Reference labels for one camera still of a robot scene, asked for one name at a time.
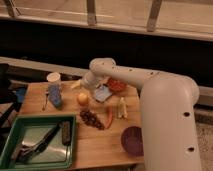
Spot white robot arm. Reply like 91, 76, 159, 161
81, 58, 202, 171

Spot white cup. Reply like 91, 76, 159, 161
46, 72, 61, 87

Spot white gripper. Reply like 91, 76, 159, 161
70, 71, 109, 90

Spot green tray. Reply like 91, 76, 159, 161
0, 115, 76, 171

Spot yellow apple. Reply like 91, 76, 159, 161
77, 93, 89, 106

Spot small fork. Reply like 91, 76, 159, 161
42, 92, 49, 111

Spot wooden board table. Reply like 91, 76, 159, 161
20, 81, 143, 170

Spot purple bowl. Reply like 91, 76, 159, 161
121, 126, 144, 157

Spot black tongs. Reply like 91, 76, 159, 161
11, 123, 61, 163

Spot red bowl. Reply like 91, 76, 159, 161
107, 78, 127, 93

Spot red chili pepper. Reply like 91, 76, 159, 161
105, 107, 113, 129

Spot dark brush block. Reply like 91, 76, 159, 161
62, 121, 71, 146

